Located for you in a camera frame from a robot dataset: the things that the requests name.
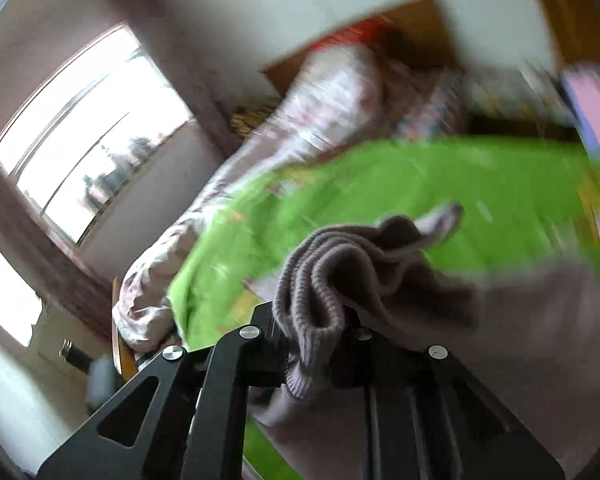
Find wooden headboard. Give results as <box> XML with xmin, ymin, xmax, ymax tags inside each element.
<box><xmin>260</xmin><ymin>0</ymin><xmax>462</xmax><ymax>96</ymax></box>
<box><xmin>539</xmin><ymin>0</ymin><xmax>600</xmax><ymax>72</ymax></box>

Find pink bed cover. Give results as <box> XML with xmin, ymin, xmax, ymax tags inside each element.
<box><xmin>562</xmin><ymin>63</ymin><xmax>600</xmax><ymax>159</ymax></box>

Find red pillow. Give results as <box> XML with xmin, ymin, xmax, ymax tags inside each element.
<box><xmin>308</xmin><ymin>16</ymin><xmax>396</xmax><ymax>51</ymax></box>

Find mauve knit pants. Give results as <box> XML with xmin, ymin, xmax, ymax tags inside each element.
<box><xmin>249</xmin><ymin>205</ymin><xmax>600</xmax><ymax>479</ymax></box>

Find window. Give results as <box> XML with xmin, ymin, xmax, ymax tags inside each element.
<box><xmin>0</xmin><ymin>25</ymin><xmax>193</xmax><ymax>244</ymax></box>

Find green cartoon bed sheet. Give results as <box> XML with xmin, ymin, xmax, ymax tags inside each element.
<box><xmin>166</xmin><ymin>136</ymin><xmax>600</xmax><ymax>480</ymax></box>

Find pink floral quilt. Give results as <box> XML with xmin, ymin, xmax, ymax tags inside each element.
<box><xmin>112</xmin><ymin>44</ymin><xmax>382</xmax><ymax>354</ymax></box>

